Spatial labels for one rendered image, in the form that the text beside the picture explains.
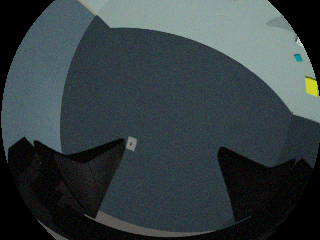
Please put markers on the yellow flat rectangular plate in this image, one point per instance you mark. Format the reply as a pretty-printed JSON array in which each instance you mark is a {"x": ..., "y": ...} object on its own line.
[{"x": 311, "y": 85}]

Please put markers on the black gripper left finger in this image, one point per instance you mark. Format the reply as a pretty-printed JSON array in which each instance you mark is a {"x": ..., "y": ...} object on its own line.
[{"x": 86, "y": 174}]

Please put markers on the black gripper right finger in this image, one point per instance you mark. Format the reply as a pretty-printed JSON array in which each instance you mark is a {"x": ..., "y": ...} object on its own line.
[{"x": 248, "y": 182}]

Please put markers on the grey metal plate with two round holes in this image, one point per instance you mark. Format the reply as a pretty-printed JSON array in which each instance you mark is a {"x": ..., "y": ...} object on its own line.
[{"x": 298, "y": 41}]

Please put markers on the cyan flat square plate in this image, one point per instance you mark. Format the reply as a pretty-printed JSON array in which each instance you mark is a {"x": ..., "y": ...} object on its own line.
[{"x": 298, "y": 58}]

